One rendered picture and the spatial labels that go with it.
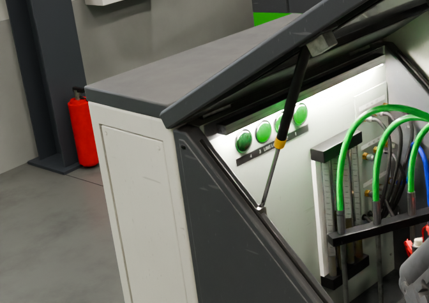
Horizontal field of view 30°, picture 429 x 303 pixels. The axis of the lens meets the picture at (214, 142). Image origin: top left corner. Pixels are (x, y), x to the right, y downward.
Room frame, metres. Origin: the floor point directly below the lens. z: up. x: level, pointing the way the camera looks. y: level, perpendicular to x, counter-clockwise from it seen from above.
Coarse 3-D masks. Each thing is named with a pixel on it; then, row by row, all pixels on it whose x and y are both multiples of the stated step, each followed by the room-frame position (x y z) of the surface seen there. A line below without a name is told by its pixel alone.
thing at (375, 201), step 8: (400, 120) 1.57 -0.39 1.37; (408, 120) 1.56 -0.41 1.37; (416, 120) 1.54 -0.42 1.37; (424, 120) 1.53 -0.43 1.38; (392, 128) 1.59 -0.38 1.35; (384, 136) 1.60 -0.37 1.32; (384, 144) 1.61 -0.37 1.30; (376, 152) 1.62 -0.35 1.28; (376, 160) 1.62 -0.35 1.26; (376, 168) 1.62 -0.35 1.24; (376, 176) 1.62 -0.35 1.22; (376, 184) 1.62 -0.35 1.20; (376, 192) 1.63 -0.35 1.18; (376, 200) 1.63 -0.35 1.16; (376, 208) 1.62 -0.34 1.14; (376, 216) 1.62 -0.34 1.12; (376, 224) 1.62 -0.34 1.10
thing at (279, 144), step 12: (300, 60) 1.23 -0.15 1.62; (300, 72) 1.23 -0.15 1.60; (300, 84) 1.24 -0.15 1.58; (288, 96) 1.26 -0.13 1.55; (288, 108) 1.26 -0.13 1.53; (288, 120) 1.27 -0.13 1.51; (288, 132) 1.28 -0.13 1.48; (276, 144) 1.29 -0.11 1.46; (276, 156) 1.30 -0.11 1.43; (264, 192) 1.34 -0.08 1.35; (264, 204) 1.35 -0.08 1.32
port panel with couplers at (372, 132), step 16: (368, 96) 1.82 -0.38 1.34; (384, 96) 1.86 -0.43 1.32; (368, 128) 1.81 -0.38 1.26; (368, 144) 1.81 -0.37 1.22; (368, 160) 1.81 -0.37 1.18; (384, 160) 1.85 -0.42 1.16; (368, 176) 1.81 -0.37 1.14; (384, 176) 1.85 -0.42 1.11; (368, 192) 1.79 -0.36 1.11; (368, 208) 1.80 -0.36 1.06
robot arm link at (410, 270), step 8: (424, 248) 0.80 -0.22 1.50; (416, 256) 0.81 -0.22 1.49; (424, 256) 0.80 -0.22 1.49; (408, 264) 0.82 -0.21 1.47; (416, 264) 0.80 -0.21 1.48; (424, 264) 0.79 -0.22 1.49; (400, 272) 0.83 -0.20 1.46; (408, 272) 0.81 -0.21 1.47; (416, 272) 0.80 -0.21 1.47; (424, 272) 0.79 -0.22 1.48; (408, 280) 0.81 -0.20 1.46; (416, 280) 0.79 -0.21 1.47; (424, 280) 0.78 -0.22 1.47; (408, 288) 0.80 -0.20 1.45; (416, 288) 0.79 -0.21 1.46; (424, 288) 0.78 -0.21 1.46; (408, 296) 0.79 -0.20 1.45; (416, 296) 0.78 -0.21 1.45; (424, 296) 0.77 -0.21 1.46
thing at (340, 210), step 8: (392, 104) 1.50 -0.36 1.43; (368, 112) 1.53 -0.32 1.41; (376, 112) 1.52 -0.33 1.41; (408, 112) 1.46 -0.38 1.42; (416, 112) 1.45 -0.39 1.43; (424, 112) 1.44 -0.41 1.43; (360, 120) 1.55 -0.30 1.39; (352, 128) 1.56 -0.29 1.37; (344, 144) 1.58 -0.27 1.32; (344, 152) 1.59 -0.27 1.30; (344, 160) 1.59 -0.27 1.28; (336, 184) 1.61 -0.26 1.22; (336, 192) 1.61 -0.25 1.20; (336, 200) 1.61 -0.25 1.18
